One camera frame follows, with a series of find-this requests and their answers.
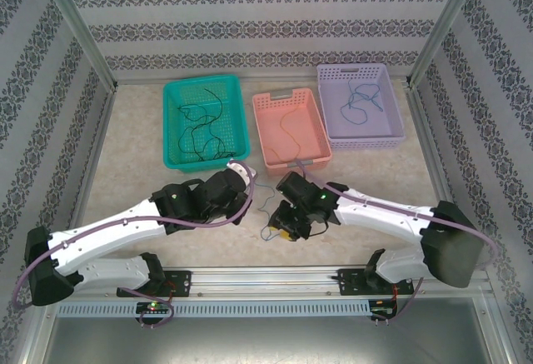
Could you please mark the teal plastic basket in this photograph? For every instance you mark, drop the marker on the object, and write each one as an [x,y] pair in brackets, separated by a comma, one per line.
[237,122]

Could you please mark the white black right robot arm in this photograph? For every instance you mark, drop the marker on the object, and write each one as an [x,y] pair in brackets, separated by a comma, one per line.
[375,210]

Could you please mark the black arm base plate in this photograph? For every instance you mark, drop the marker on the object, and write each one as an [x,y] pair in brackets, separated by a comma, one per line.
[179,282]
[352,282]

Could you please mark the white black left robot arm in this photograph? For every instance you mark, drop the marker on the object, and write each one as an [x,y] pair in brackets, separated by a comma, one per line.
[108,226]

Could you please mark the aluminium mounting rail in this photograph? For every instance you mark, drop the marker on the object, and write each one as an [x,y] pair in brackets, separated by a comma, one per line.
[262,282]

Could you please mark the aluminium side rail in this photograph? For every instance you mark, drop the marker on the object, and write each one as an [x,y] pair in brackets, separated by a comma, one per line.
[433,151]
[89,172]

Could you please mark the aluminium back rail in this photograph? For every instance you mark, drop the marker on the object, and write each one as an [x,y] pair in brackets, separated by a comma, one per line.
[283,80]

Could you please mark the aluminium frame post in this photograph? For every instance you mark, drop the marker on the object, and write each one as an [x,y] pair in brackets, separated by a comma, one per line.
[79,26]
[444,26]

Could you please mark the pink plastic basket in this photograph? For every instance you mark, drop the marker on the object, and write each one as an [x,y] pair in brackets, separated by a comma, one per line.
[312,131]

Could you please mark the small circuit board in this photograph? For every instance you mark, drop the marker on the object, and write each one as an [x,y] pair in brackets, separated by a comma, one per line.
[154,306]
[383,306]

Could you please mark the purple plastic basket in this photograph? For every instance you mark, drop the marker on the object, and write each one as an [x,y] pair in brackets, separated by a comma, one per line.
[383,122]

